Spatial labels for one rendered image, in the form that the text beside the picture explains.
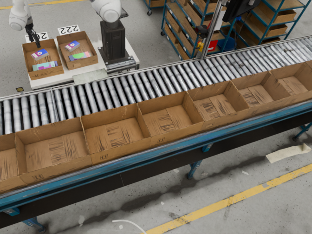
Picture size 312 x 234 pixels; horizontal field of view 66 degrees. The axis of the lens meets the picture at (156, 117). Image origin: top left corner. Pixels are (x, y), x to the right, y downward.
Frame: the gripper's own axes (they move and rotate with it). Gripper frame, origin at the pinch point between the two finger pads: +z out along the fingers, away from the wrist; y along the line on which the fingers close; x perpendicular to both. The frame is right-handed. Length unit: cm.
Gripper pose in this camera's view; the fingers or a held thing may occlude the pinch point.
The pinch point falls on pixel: (35, 42)
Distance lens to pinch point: 245.3
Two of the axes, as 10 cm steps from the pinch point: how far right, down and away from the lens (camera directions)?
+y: -7.2, -6.1, 3.4
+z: -1.0, 5.7, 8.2
